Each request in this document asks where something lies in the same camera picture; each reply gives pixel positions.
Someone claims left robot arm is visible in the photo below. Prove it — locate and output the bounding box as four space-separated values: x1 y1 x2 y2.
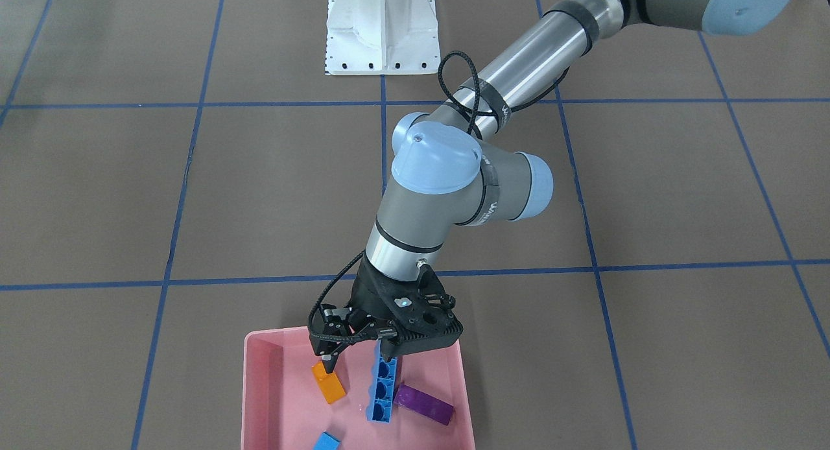
307 0 791 373

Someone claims purple block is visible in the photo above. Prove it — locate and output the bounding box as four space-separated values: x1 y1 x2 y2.
394 384 455 426

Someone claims pink plastic box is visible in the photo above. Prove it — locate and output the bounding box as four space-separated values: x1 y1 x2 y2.
241 327 475 449

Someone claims orange block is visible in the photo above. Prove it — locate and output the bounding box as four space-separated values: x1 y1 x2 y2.
311 361 348 405

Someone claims small blue block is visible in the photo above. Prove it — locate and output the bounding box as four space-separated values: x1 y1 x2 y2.
312 432 341 450

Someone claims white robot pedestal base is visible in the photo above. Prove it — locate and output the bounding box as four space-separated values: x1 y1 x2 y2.
324 0 441 76

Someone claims long blue studded block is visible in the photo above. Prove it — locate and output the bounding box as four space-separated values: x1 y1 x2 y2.
365 340 399 423

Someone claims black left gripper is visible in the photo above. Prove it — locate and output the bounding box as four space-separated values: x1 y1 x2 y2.
309 252 464 373

